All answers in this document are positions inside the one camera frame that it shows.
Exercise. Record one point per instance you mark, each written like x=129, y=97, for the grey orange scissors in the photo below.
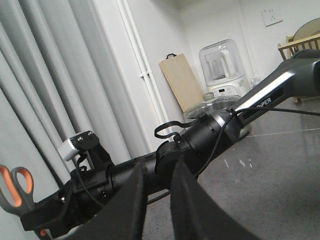
x=23, y=199

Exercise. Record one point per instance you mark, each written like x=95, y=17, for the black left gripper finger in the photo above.
x=195, y=216

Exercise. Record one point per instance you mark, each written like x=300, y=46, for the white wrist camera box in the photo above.
x=77, y=144

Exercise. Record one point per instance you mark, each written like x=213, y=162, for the wooden chair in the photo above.
x=306, y=37

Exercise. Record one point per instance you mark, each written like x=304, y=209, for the white baby bottle sterilizer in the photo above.
x=223, y=69

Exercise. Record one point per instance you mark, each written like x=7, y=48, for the white wall socket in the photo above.
x=271, y=16

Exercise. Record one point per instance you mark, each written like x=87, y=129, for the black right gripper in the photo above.
x=75, y=203

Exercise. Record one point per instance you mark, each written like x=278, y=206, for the glass pot lid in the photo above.
x=210, y=104

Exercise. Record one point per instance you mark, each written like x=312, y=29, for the wooden cutting board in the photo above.
x=181, y=80

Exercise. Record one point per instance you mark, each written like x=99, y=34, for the white wall pipes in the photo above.
x=142, y=60

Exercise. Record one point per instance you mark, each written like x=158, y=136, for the grey curtain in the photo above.
x=55, y=63

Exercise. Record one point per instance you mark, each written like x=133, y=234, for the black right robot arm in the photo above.
x=208, y=136

